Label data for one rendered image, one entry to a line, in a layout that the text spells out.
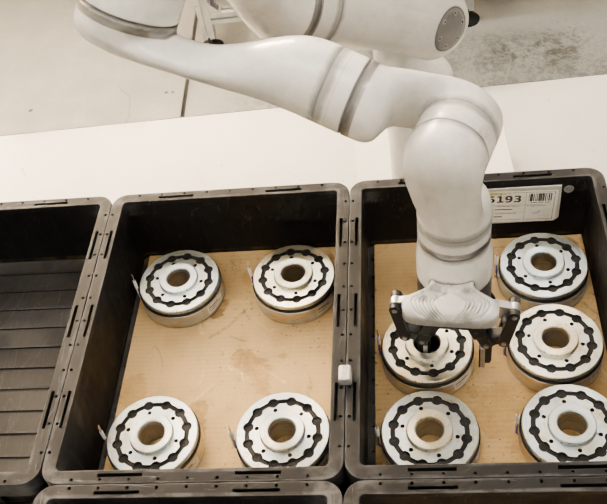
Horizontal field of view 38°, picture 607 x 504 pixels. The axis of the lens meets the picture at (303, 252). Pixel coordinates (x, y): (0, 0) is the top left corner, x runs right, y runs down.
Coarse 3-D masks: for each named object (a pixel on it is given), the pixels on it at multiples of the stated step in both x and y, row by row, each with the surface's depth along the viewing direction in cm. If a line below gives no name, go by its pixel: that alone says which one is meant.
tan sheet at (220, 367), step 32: (160, 256) 119; (224, 256) 118; (256, 256) 117; (224, 320) 110; (256, 320) 110; (320, 320) 108; (160, 352) 108; (192, 352) 108; (224, 352) 107; (256, 352) 107; (288, 352) 106; (320, 352) 105; (128, 384) 106; (160, 384) 105; (192, 384) 105; (224, 384) 104; (256, 384) 103; (288, 384) 103; (320, 384) 102; (224, 416) 101; (224, 448) 98
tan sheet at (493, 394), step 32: (384, 256) 114; (384, 288) 111; (416, 288) 110; (384, 320) 107; (384, 384) 101; (480, 384) 100; (512, 384) 99; (384, 416) 98; (480, 416) 97; (512, 416) 96; (480, 448) 94; (512, 448) 94
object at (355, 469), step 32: (352, 192) 108; (352, 224) 105; (352, 256) 101; (352, 288) 98; (352, 320) 95; (352, 352) 93; (352, 384) 90; (352, 416) 88; (352, 448) 85; (352, 480) 84
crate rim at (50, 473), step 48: (192, 192) 112; (240, 192) 111; (288, 192) 110; (336, 192) 109; (336, 240) 103; (96, 288) 103; (336, 288) 99; (336, 336) 94; (336, 384) 91; (336, 432) 87; (48, 480) 87; (96, 480) 86; (144, 480) 86; (192, 480) 85; (240, 480) 84; (288, 480) 84; (336, 480) 84
